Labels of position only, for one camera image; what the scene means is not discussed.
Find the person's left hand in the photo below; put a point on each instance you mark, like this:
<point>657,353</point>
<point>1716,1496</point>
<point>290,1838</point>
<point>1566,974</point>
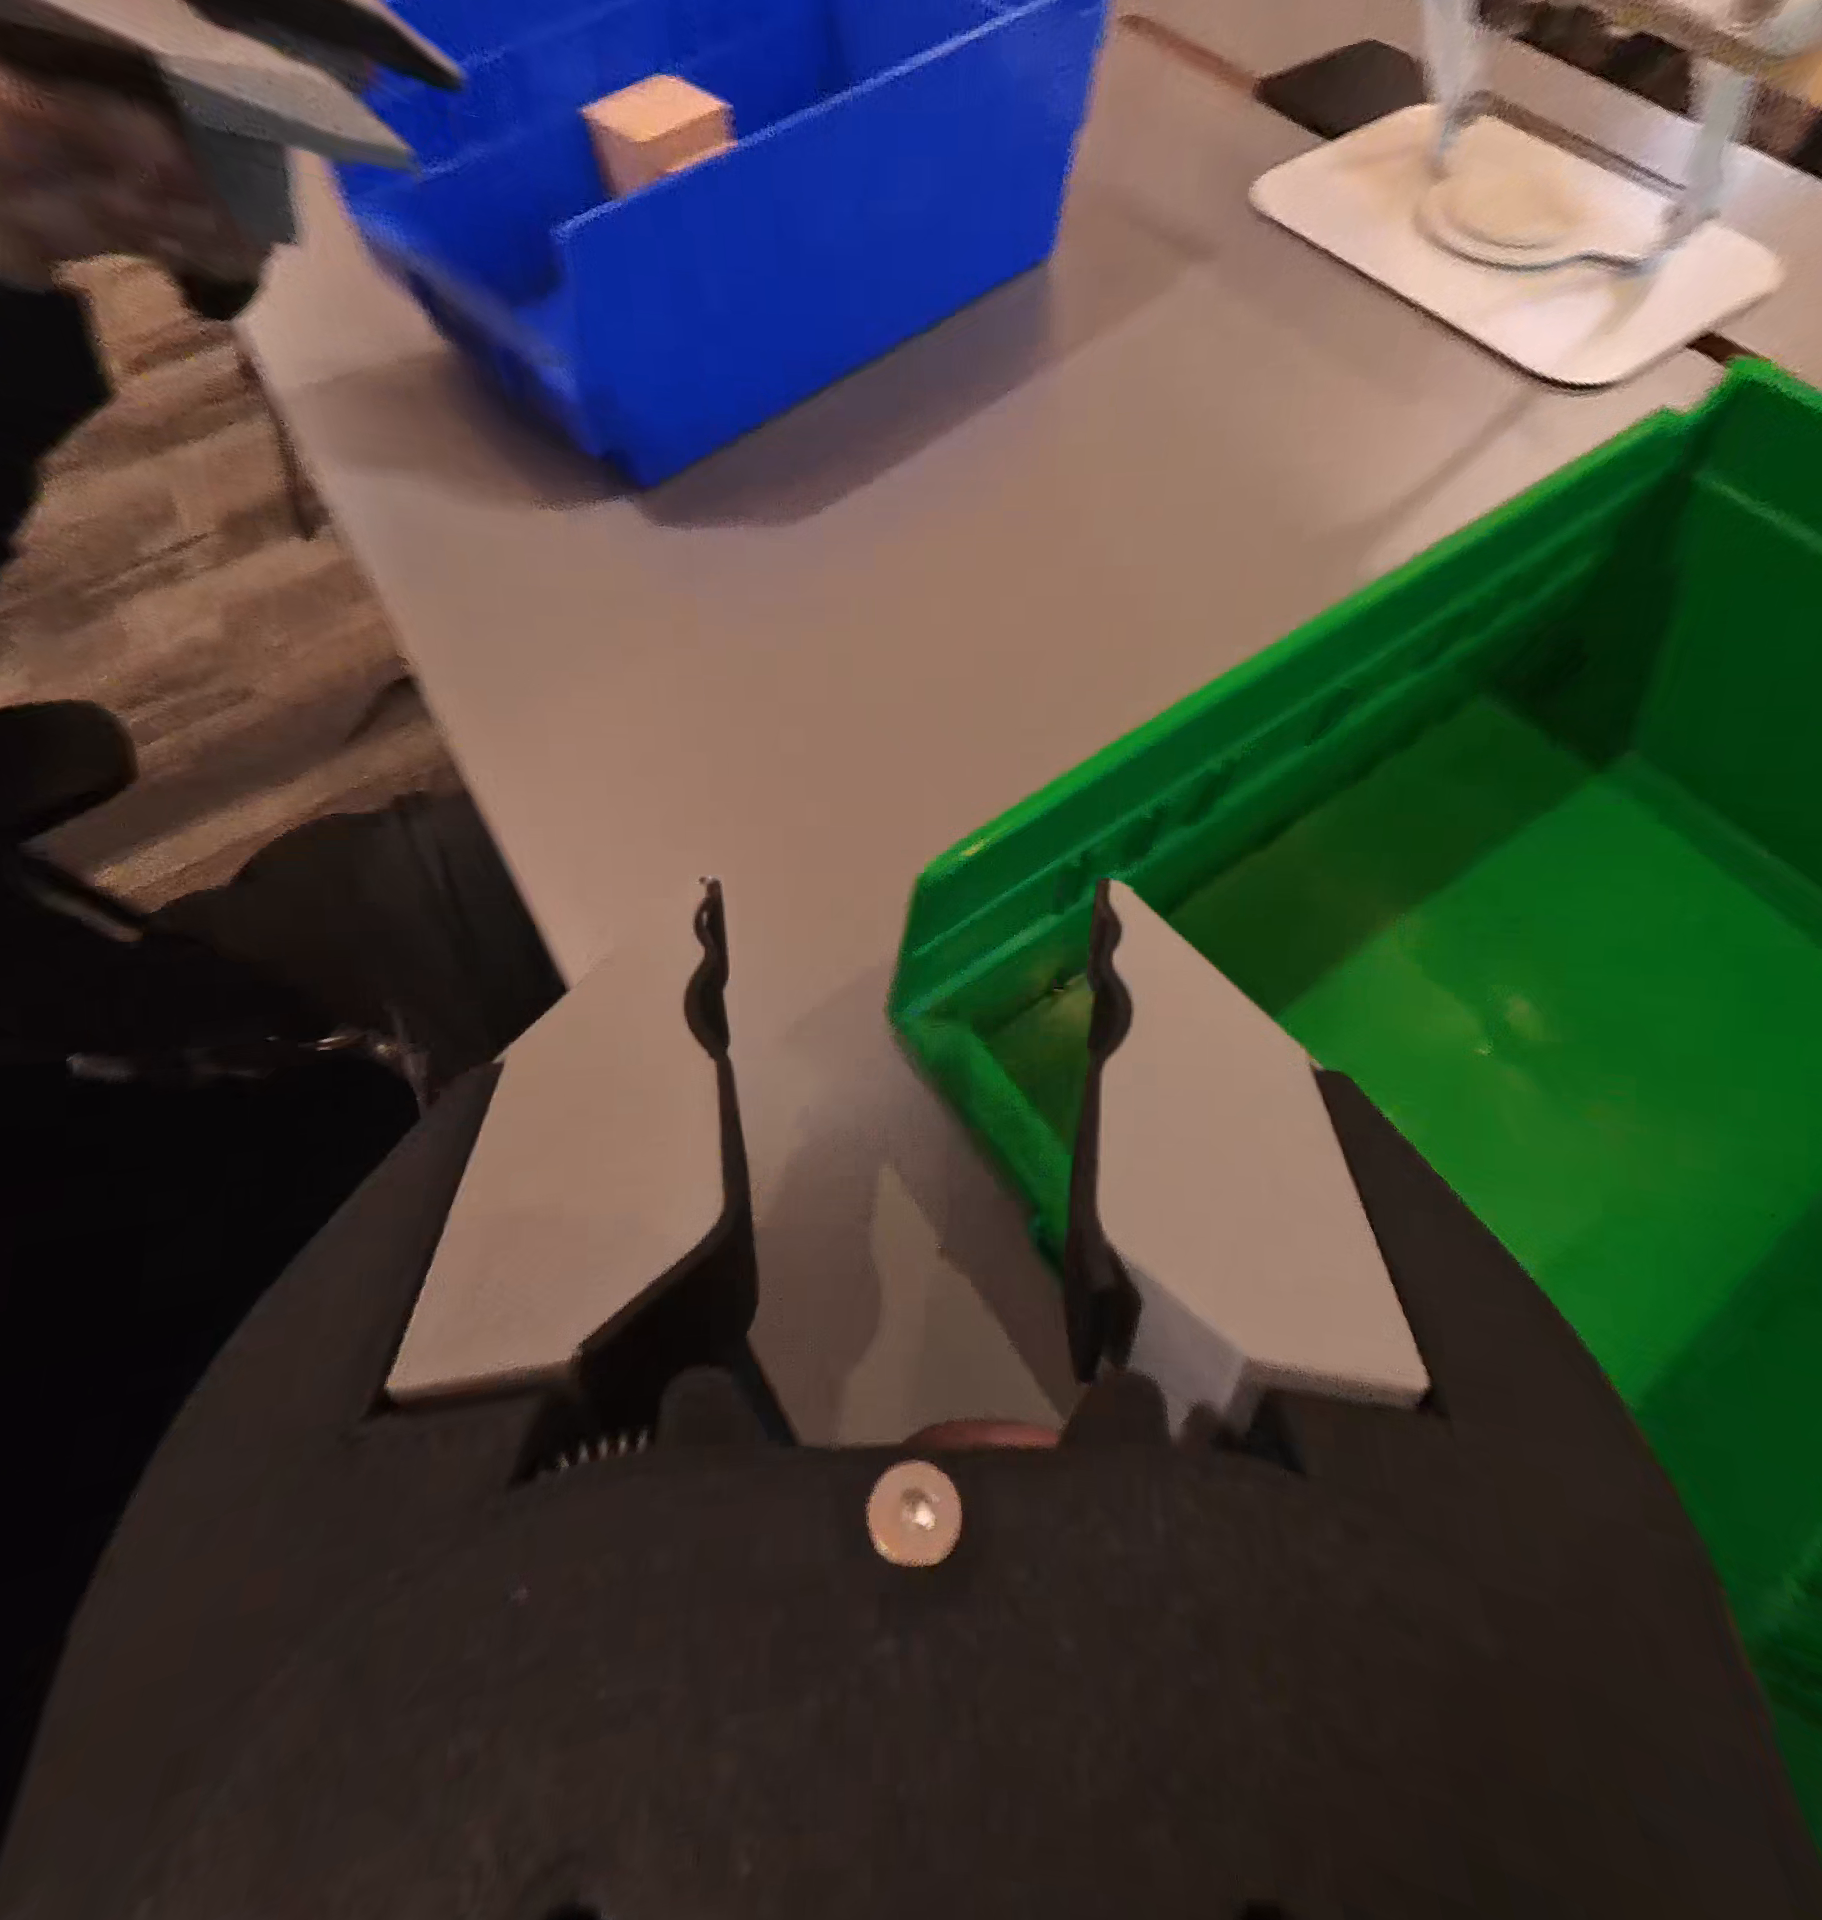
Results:
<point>71,165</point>

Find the green plastic bin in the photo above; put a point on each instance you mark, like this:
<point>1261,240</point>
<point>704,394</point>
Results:
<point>1527,976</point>

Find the large natural wooden cube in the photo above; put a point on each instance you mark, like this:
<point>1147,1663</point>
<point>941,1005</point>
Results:
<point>657,135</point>

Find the person's torso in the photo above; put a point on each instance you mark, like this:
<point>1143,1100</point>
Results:
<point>132,1201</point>

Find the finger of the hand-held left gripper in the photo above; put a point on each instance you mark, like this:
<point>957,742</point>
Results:
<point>267,111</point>
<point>357,37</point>

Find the person's left forearm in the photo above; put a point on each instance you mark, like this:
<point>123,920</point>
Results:
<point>12,421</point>

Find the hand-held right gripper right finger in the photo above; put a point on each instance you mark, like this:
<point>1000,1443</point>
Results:
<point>1242,1201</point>

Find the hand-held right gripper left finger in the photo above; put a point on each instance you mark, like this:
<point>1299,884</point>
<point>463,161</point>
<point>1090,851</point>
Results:
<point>566,1201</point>

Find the blue plastic bin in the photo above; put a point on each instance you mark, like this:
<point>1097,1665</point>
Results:
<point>791,270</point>

